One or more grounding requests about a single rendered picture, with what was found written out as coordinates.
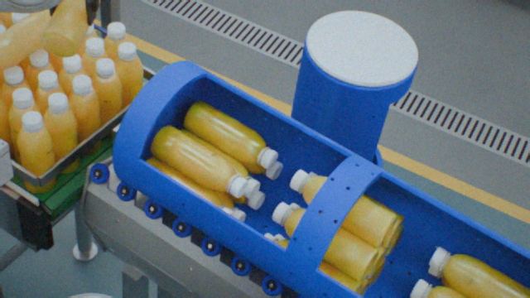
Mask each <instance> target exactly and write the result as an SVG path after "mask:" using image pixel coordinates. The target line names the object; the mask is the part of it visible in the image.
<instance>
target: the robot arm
mask: <svg viewBox="0 0 530 298"><path fill-rule="evenodd" d="M63 1H64V0H0V12H15V13H33V12H42V11H45V10H47V9H49V12H50V13H51V16H53V14H54V12H55V10H56V8H57V6H58V4H60V3H62V2H63ZM99 1H100V2H103V1H104V0H85V6H86V13H87V22H88V25H89V26H92V24H93V22H94V19H96V17H97V11H98V9H99ZM68 298H113V297H110V296H106V295H102V294H94V293H89V294H81V295H76V296H71V297H68Z"/></svg>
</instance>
